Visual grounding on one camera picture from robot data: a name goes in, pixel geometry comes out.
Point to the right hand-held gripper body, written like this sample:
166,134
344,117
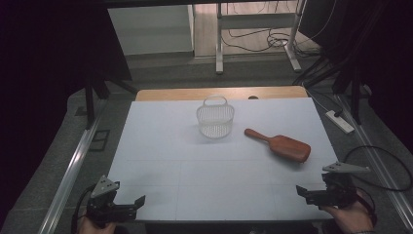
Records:
337,191

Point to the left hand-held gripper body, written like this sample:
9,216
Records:
104,208

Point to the brown wooden hairbrush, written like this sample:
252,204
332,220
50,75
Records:
285,148

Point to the white plastic basket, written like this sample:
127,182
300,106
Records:
215,122

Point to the person's left hand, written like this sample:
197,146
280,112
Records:
94,228

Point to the person's right hand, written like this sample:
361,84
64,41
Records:
352,217

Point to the white table mat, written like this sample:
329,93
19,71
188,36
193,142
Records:
201,172

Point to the white power strip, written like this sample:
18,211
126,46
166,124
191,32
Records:
340,122

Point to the black metal stand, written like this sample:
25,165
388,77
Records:
355,97
89,104

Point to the wooden table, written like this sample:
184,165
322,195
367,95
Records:
181,94

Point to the dark curtain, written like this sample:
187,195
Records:
389,65

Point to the white panel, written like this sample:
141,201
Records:
151,31

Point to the aluminium floor rail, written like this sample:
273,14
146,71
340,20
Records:
383,172
69,178

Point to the white metal desk frame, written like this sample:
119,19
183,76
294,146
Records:
219,48

